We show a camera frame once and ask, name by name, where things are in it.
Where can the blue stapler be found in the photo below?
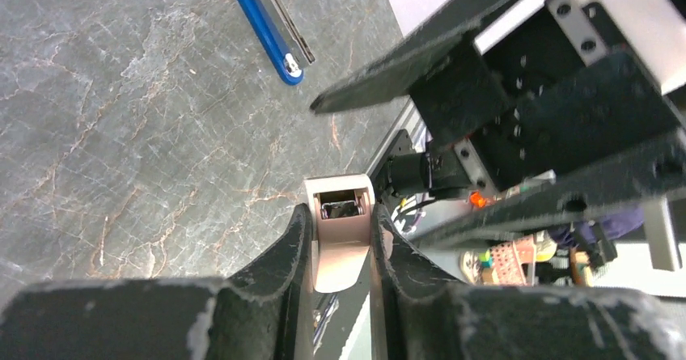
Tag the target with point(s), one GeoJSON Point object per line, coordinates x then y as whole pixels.
{"type": "Point", "coordinates": [284, 45]}

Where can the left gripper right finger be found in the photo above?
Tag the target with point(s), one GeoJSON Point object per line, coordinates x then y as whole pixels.
{"type": "Point", "coordinates": [419, 311]}

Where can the pink perforated basket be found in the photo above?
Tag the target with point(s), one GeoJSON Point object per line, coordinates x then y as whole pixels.
{"type": "Point", "coordinates": [513, 263]}

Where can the pink white staple remover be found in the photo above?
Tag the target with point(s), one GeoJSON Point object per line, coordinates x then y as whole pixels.
{"type": "Point", "coordinates": [341, 208]}

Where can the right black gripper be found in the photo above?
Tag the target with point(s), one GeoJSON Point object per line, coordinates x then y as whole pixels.
{"type": "Point", "coordinates": [557, 41]}

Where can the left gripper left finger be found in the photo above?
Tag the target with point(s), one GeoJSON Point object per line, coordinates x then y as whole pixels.
{"type": "Point", "coordinates": [263, 311]}

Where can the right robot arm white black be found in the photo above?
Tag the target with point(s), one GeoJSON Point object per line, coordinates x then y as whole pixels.
{"type": "Point", "coordinates": [611, 139]}

